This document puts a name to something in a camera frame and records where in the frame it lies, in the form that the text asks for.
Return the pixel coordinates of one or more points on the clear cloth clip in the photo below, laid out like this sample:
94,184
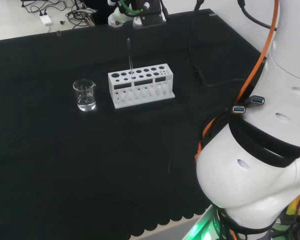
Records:
58,33
213,15

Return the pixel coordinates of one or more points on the blue USB plug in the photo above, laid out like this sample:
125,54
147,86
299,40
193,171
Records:
257,100
239,109

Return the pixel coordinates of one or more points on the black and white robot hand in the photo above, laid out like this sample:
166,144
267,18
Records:
151,20

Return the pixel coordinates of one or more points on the clear glass beaker with water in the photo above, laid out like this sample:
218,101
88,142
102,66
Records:
86,106

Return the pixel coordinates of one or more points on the white test tube rack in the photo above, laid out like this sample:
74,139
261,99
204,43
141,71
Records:
111,86

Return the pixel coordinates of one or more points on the clear glass rod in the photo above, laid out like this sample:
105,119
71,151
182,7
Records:
129,55

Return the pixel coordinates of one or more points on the white power adapter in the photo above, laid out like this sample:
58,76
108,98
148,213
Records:
46,20

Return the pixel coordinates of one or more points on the yellow stop button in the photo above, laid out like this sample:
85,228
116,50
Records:
298,202

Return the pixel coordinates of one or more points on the black bench cloth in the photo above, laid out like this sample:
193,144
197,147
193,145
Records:
65,150

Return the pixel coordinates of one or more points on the small black knob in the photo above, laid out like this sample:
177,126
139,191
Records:
62,22

